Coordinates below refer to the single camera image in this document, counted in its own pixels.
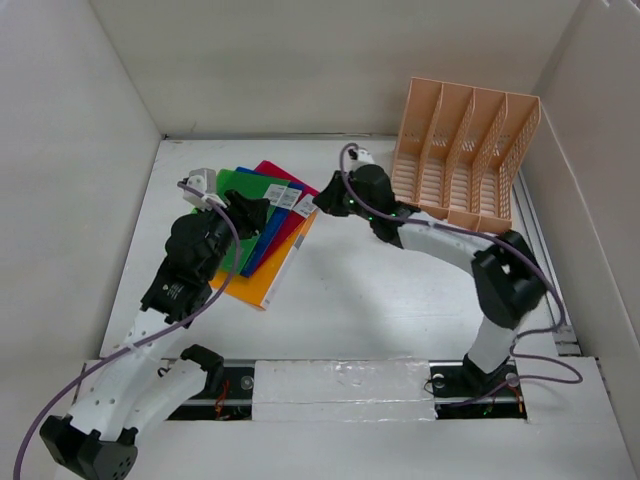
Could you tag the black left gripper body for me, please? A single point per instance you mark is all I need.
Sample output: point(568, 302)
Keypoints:
point(245, 225)

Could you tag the peach plastic file organizer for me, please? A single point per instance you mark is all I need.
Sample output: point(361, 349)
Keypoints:
point(459, 150)

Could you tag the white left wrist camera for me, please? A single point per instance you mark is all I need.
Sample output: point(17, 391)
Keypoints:
point(200, 187)

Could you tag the green clip file folder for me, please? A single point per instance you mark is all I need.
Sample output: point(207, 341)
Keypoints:
point(252, 186)

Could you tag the magenta clip file folder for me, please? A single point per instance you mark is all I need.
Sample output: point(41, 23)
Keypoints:
point(296, 206)

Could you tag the blue clip file folder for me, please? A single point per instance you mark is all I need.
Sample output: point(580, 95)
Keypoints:
point(265, 237)

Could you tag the orange book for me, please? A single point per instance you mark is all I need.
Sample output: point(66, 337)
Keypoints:
point(259, 290)

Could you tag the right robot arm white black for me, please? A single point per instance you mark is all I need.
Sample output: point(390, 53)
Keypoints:
point(503, 267)

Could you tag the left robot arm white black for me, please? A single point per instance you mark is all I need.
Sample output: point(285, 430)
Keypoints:
point(98, 437)

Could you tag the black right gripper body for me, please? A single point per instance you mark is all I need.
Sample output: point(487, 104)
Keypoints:
point(341, 201)

